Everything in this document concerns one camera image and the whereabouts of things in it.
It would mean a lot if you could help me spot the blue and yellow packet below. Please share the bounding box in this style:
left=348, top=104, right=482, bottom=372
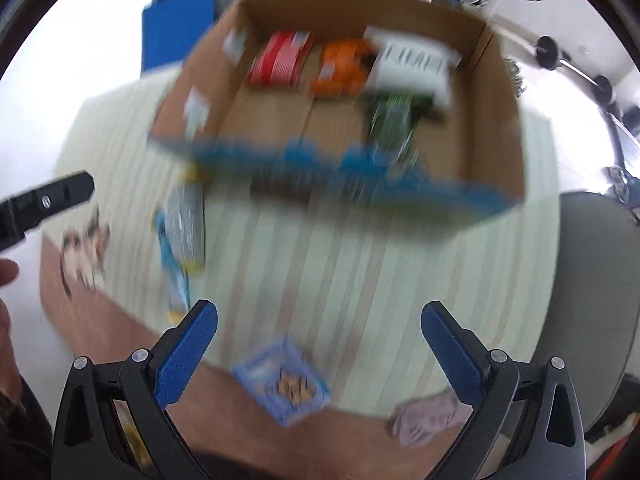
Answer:
left=154, top=164, right=207, bottom=322

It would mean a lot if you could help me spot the pink cloth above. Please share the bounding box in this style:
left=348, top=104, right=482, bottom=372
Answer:
left=389, top=391, right=473, bottom=447

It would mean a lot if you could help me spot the printed brown white packet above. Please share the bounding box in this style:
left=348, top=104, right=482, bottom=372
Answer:
left=59, top=209, right=112, bottom=302

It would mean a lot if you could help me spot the green packet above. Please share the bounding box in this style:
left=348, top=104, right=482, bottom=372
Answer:
left=367, top=91, right=446, bottom=153

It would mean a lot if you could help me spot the orange packet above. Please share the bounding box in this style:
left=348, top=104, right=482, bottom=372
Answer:
left=309, top=38, right=377, bottom=96

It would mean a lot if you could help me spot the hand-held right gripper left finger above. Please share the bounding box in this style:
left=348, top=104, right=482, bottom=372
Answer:
left=51, top=300, right=219, bottom=480

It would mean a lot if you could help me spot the red striped packet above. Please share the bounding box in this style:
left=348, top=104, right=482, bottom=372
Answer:
left=246, top=31, right=315, bottom=89

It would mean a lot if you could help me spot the light blue snack packet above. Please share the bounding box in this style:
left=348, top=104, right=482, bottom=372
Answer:
left=232, top=337, right=332, bottom=427

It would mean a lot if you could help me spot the striped pale green mat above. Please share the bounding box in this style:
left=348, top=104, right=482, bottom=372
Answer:
left=52, top=62, right=562, bottom=418

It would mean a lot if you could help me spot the black barbell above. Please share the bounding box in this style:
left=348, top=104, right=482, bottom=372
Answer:
left=534, top=35, right=615, bottom=105

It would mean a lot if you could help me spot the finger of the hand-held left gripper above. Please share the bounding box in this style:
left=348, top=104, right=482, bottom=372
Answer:
left=0, top=172, right=95, bottom=252

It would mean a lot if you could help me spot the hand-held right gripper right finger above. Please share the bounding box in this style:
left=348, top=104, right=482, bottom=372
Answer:
left=421, top=301, right=586, bottom=480

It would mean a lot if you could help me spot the cardboard box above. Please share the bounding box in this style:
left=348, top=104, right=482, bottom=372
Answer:
left=148, top=0, right=527, bottom=222

